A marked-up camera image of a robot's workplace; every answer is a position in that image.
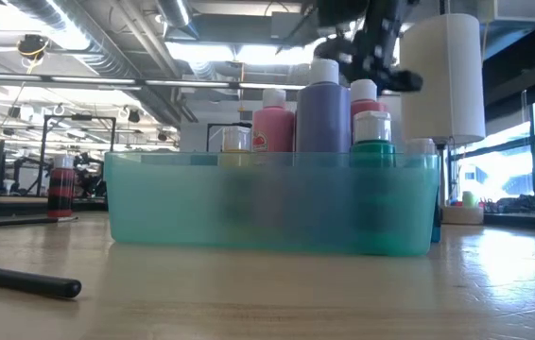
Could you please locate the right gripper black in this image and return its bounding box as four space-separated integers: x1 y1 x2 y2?
317 35 424 94

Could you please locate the large red paint bottle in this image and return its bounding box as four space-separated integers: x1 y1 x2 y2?
350 78 389 117

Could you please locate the small teal green paint bottle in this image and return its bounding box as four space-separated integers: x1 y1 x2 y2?
348 110 397 169

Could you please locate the large purple paint bottle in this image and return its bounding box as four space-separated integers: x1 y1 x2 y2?
295 59 352 153

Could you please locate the large pink paint bottle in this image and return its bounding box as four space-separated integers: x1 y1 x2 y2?
251 88 296 153

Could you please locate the small yellow paint bottle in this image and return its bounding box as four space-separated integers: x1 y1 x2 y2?
221 125 253 166

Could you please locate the small red paint bottle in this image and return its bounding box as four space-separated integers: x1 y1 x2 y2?
47 154 77 219

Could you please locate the table lamp with white shade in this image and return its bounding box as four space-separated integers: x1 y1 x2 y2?
398 12 488 227

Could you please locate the translucent teal plastic bin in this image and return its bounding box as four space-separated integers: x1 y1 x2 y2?
103 149 442 259

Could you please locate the black bag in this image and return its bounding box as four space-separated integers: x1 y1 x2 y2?
493 194 535 216

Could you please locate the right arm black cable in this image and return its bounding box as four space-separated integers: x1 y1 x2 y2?
274 8 319 56

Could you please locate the yellow black cable reel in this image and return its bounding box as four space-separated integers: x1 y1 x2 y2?
15 33 51 61

